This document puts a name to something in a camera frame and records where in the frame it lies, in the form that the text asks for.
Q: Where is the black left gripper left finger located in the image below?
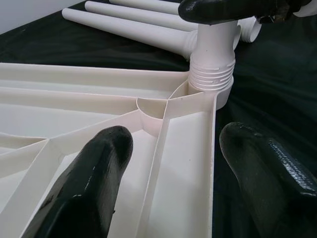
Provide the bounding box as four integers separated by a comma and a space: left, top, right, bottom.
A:
21, 125, 134, 238

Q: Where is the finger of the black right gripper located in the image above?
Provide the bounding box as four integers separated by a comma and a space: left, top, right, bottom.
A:
178, 0, 261, 25

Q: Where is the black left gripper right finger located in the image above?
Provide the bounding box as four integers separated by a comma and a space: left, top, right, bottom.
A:
219, 121, 317, 238

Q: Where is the white plastic children table top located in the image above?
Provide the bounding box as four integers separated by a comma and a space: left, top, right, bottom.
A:
0, 61, 235, 238

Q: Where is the black table cloth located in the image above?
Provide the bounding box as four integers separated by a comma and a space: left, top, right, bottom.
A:
0, 0, 317, 238

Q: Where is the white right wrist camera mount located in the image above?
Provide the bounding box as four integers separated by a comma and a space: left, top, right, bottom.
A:
294, 0, 317, 17

